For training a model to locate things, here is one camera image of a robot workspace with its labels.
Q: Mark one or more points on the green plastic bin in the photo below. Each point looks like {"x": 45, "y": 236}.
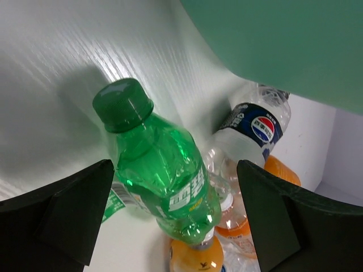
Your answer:
{"x": 309, "y": 48}

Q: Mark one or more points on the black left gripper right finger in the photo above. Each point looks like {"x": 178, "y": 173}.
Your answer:
{"x": 294, "y": 229}

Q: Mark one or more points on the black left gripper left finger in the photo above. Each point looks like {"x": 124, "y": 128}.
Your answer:
{"x": 55, "y": 227}

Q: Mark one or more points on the small orange juice bottle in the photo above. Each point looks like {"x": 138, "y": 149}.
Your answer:
{"x": 279, "y": 169}

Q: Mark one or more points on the clear Pepsi bottle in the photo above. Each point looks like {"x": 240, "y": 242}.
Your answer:
{"x": 255, "y": 125}

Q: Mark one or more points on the green Sprite bottle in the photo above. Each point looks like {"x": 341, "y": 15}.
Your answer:
{"x": 157, "y": 162}

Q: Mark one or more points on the clear bottle orange label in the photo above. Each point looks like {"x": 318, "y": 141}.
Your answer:
{"x": 233, "y": 226}

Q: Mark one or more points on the orange juice bottle blue label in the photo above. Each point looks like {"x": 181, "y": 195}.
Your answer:
{"x": 206, "y": 256}

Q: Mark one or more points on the clear empty water bottle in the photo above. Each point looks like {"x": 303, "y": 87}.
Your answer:
{"x": 235, "y": 261}

